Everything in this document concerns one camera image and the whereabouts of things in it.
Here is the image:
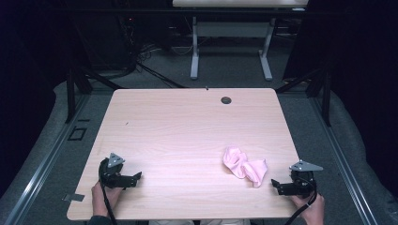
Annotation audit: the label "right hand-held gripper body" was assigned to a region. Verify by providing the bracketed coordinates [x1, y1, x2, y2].
[279, 159, 324, 199]

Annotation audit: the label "person's right hand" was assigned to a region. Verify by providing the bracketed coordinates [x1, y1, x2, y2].
[288, 192, 326, 225]

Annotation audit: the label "black metal stand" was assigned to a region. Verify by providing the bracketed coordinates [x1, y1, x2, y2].
[64, 64, 125, 125]
[275, 62, 333, 128]

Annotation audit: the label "white desk with metal legs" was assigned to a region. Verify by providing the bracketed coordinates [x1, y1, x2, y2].
[172, 0, 310, 82]

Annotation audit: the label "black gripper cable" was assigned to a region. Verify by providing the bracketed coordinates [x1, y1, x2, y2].
[99, 162, 119, 225]
[283, 177, 318, 225]

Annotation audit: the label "grey tape strip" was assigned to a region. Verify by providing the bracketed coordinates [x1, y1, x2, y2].
[61, 193, 85, 203]

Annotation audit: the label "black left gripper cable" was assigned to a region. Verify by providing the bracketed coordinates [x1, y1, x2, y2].
[99, 162, 119, 225]

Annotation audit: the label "aluminium floor rail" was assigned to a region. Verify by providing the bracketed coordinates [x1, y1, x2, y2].
[309, 97, 380, 225]
[2, 93, 92, 225]

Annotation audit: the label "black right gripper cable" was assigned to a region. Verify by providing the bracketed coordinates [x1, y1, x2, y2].
[283, 177, 318, 225]

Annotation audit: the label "person's left hand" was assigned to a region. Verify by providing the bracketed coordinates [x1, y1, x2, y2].
[90, 181, 124, 218]

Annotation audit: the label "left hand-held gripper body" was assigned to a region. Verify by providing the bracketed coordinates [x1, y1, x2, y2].
[98, 152, 133, 189]

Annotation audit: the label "pink cloth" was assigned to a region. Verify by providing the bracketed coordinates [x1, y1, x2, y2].
[222, 145, 269, 189]

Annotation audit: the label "black floor cables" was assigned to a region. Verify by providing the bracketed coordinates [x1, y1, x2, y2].
[118, 15, 189, 90]

